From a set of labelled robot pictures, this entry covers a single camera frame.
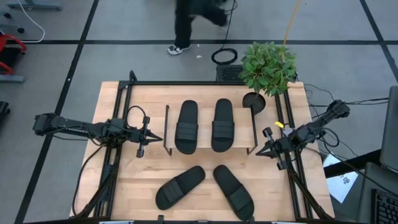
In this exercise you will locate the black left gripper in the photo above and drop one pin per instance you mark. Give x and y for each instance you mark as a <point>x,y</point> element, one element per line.
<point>136,133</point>

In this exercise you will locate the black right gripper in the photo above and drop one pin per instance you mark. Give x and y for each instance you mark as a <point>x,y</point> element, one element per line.
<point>283,143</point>

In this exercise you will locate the black rubber slide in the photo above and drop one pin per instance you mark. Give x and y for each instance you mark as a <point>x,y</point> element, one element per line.
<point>186,183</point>
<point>227,183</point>
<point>223,112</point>
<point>188,112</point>

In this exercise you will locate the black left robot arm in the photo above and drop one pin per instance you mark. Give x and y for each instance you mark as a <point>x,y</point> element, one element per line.
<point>71,127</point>

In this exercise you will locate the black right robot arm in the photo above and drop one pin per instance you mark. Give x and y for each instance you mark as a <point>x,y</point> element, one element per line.
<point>323,121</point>

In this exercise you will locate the wooden shelf with black legs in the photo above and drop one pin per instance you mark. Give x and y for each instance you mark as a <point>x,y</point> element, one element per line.
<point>205,124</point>

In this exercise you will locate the yellow tag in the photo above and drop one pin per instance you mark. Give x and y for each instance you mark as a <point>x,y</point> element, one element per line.
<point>279,124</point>

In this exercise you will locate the black plant pot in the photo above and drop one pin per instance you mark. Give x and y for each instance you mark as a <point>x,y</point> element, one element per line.
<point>253,104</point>

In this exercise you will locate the black clamp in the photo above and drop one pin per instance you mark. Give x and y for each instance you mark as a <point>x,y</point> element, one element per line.
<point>160,218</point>

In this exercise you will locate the white paper sheet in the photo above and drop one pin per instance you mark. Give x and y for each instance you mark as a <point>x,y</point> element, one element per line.
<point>340,183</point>

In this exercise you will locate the green leafy plant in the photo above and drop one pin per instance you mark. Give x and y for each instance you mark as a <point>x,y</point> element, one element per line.
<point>267,68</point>

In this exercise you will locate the black desk edge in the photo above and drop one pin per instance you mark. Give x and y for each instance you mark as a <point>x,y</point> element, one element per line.
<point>351,163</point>

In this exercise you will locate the grey laptop with black keyboard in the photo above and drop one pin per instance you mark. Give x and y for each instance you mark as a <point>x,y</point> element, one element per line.
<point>370,180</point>

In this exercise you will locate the person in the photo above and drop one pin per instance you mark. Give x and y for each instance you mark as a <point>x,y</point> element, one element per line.
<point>183,21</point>

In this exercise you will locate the grey monitor back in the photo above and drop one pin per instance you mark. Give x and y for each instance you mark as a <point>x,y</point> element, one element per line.
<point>392,130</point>

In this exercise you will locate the grey metal furniture foot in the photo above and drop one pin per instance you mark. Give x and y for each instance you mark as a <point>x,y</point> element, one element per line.
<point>34,4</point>
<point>12,78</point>

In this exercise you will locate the black caster wheel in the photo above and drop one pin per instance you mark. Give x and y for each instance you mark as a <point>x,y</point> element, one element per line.
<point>7,15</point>
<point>20,30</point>

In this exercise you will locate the black aluminium frame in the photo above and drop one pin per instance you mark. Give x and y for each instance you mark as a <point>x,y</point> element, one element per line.
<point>186,83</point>

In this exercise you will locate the red chair frame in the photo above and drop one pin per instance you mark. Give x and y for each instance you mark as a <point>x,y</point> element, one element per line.
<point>12,38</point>

